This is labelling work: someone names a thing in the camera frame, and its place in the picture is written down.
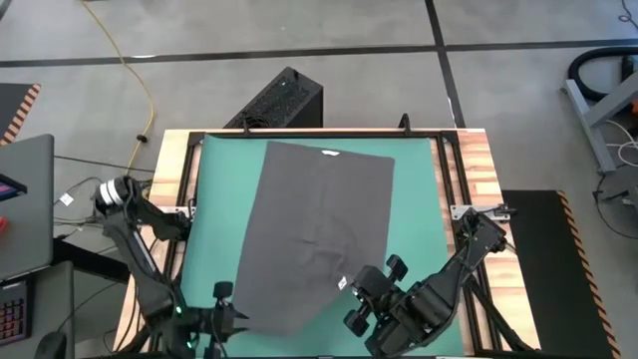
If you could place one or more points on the black tablet bright screen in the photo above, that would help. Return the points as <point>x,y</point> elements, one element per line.
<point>10,188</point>

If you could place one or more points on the black floor mat striped edge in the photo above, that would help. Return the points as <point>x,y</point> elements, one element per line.
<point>553,279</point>
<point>12,107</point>

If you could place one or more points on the backlit black keyboard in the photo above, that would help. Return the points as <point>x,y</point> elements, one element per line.
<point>12,314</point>

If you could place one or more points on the black computer tower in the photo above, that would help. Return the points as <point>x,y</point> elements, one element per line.
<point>284,100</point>

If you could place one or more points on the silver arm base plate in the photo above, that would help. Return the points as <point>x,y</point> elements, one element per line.
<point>461,212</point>

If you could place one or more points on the green table mat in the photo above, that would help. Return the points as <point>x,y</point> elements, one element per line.
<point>219,199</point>

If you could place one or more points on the black aluminium table frame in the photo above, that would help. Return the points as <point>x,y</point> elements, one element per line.
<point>349,134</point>

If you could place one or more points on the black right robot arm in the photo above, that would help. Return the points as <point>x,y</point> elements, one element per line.
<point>448,279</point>

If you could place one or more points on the black clamp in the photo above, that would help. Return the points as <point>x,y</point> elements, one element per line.
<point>245,127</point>
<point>405,122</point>

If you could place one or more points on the dark grey desk top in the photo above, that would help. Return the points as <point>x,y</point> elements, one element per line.
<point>50,299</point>

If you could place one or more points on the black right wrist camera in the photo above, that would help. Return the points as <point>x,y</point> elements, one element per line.
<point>371,281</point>

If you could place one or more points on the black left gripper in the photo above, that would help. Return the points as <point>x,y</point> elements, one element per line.
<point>217,324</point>

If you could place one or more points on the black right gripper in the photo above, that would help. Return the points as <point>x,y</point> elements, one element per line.
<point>381,303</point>

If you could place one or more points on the grey metal stand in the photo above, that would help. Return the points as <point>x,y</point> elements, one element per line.
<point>590,134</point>

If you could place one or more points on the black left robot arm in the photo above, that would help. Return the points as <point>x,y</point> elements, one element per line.
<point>144,269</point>

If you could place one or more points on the grey towel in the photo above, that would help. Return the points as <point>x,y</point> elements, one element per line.
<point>309,224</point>

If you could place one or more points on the round grey stand base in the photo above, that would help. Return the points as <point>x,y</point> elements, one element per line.
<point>620,199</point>

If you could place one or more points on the white floor tag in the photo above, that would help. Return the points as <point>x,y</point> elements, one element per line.
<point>66,199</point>

